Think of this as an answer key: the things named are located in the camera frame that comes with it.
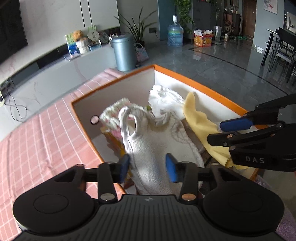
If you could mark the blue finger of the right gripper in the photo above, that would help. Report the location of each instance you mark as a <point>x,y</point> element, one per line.
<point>234,138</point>
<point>247,121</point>

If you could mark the black wall television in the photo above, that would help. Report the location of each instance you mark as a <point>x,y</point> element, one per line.
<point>13,36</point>

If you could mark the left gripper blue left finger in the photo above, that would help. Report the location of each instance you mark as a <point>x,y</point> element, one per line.
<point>111,173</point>

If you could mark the pink white crochet item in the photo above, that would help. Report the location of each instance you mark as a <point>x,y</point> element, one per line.
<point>109,117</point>

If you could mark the teddy bear toy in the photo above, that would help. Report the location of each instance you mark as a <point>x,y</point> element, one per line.
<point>77,35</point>

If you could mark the yellow cloth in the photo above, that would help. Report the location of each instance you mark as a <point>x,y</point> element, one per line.
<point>208,134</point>

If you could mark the hanging ivy plant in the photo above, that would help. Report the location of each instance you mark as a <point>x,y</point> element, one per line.
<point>183,8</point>

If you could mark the white tv console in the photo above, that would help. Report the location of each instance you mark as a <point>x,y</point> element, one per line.
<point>51,83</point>

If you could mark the orange cardboard box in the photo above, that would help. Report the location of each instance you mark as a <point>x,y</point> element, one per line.
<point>136,86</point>

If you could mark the white terry bib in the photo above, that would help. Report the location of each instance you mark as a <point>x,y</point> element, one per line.
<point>147,140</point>

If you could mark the white fluffy cloth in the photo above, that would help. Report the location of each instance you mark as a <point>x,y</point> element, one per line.
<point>162,100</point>

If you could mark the orange gift box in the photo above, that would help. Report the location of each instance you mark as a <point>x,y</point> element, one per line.
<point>203,38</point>

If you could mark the pink checked tablecloth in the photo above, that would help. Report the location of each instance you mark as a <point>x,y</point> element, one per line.
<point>47,144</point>

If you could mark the potted orchid plant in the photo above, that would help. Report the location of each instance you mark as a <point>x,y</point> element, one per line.
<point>137,28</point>

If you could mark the woven small basket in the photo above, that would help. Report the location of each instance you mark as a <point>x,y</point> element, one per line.
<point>141,52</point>

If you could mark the black dining chair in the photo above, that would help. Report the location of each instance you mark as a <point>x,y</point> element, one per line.
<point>283,43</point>

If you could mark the blue water jug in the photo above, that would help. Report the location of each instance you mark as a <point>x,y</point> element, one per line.
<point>175,34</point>

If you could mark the grey metal trash can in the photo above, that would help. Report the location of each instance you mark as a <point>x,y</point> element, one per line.
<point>124,50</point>

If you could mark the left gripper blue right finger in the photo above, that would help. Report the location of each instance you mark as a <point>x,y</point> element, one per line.
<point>185,173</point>

